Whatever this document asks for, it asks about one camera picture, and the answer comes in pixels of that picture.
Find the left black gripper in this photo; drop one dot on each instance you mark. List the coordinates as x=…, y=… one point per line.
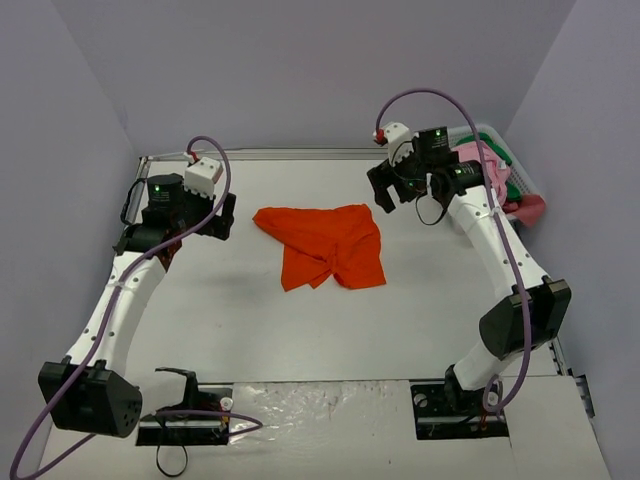
x=220, y=216

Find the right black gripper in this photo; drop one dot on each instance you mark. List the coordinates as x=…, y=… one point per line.
x=388, y=176

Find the orange t-shirt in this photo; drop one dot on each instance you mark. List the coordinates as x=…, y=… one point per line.
x=343, y=243

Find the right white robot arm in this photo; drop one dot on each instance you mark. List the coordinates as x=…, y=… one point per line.
x=530, y=306

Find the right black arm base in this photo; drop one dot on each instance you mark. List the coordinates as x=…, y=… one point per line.
x=436, y=419

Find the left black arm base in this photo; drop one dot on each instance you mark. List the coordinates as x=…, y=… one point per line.
x=179, y=410

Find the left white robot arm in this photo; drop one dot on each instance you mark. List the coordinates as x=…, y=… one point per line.
x=87, y=391

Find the green t-shirt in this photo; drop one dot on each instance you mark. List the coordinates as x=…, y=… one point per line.
x=495, y=147

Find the white perforated plastic basket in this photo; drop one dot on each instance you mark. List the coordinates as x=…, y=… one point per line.
x=518, y=176

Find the salmon pink t-shirt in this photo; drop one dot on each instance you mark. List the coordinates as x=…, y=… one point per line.
x=527, y=211

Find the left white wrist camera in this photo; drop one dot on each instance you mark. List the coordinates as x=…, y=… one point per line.
x=202, y=172

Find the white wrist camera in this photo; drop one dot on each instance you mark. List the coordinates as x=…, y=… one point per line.
x=202, y=172
x=392, y=135

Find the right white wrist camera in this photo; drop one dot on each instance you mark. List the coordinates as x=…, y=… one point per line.
x=392, y=135

